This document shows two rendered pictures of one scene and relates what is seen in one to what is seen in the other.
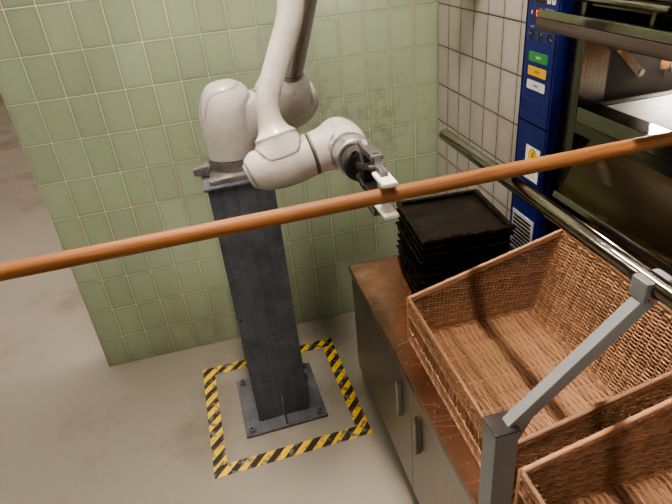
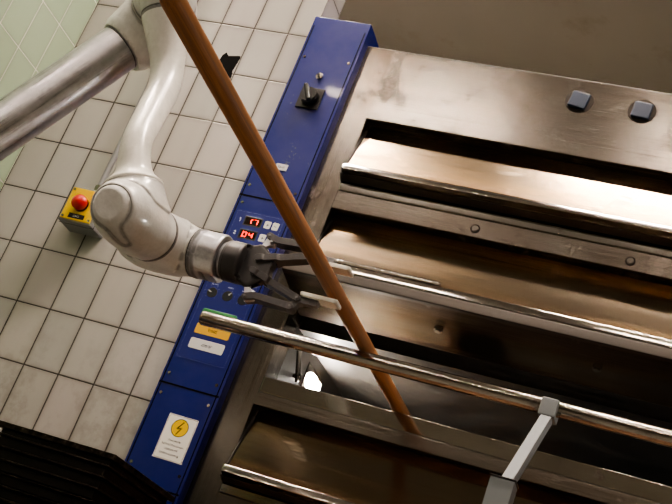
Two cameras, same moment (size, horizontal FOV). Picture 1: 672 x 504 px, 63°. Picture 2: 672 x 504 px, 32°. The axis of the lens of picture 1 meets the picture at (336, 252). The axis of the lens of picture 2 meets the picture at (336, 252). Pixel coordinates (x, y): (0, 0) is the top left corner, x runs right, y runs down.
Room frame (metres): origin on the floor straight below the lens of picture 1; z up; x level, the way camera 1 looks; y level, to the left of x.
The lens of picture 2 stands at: (-0.11, 1.52, 0.49)
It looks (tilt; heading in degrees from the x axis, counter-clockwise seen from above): 21 degrees up; 303
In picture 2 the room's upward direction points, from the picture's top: 21 degrees clockwise
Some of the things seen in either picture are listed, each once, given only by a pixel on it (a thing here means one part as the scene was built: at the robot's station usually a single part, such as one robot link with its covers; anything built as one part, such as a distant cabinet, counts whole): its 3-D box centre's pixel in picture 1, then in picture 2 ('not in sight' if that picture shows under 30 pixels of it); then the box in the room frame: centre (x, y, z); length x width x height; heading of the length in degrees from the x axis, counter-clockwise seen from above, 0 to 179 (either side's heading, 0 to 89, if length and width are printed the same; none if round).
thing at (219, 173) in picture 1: (228, 163); not in sight; (1.64, 0.31, 1.03); 0.22 x 0.18 x 0.06; 103
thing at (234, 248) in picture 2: (362, 166); (248, 265); (1.10, -0.08, 1.19); 0.09 x 0.07 x 0.08; 11
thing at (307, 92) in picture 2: not in sight; (311, 86); (1.52, -0.58, 1.92); 0.06 x 0.04 x 0.11; 11
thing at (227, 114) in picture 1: (229, 118); not in sight; (1.65, 0.28, 1.17); 0.18 x 0.16 x 0.22; 127
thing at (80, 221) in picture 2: not in sight; (87, 211); (1.97, -0.51, 1.46); 0.10 x 0.07 x 0.10; 11
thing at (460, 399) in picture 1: (535, 342); not in sight; (1.02, -0.46, 0.72); 0.56 x 0.49 x 0.28; 11
